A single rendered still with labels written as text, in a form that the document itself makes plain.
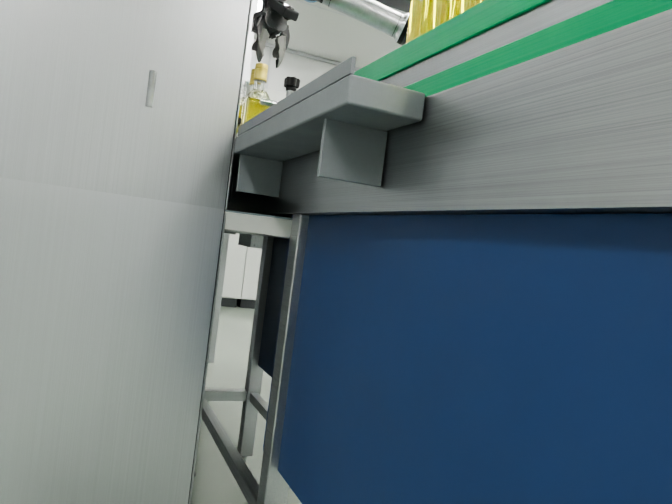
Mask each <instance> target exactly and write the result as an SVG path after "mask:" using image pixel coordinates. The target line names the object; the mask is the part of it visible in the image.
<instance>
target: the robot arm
mask: <svg viewBox="0 0 672 504"><path fill-rule="evenodd" d="M260 1H263V2H262V10H260V11H258V12H256V13H254V14H253V21H252V29H251V32H253V33H256V34H257V39H256V41H255V42H254V43H253V45H252V48H251V49H252V50H253V51H256V56H257V60H258V62H260V61H261V59H262V58H263V56H264V49H265V47H266V46H265V43H266V41H267V40H268V39H269V38H271V39H274V38H276V39H275V48H274V49H273V52H272V56H273V58H276V68H278V67H279V66H280V64H281V62H282V60H283V58H284V55H285V52H286V50H287V47H288V44H289V40H290V32H289V25H287V21H288V20H293V21H297V19H298V16H299V13H298V12H297V11H296V10H295V9H294V8H293V7H292V6H289V5H287V4H286V3H284V1H286V0H260ZM305 1H306V2H309V3H314V2H320V3H322V4H324V5H326V6H328V7H330V8H332V9H334V10H336V11H339V12H341V13H343V14H345V15H347V16H349V17H351V18H353V19H355V20H357V21H360V22H362V23H364V24H366V25H368V26H370V27H372V28H374V29H376V30H379V31H381V32H383V33H385V34H387V35H389V36H391V37H393V38H394V40H395V42H396V43H398V44H400V45H402V46H403V45H404V44H406V37H407V29H408V21H409V13H407V14H403V13H400V12H398V11H396V10H394V9H392V8H390V7H388V6H386V5H384V4H382V3H379V2H377V1H375V0H305ZM253 25H254V27H253ZM280 32H281V33H280ZM278 34H280V35H279V36H277V37H276V35H278Z"/></svg>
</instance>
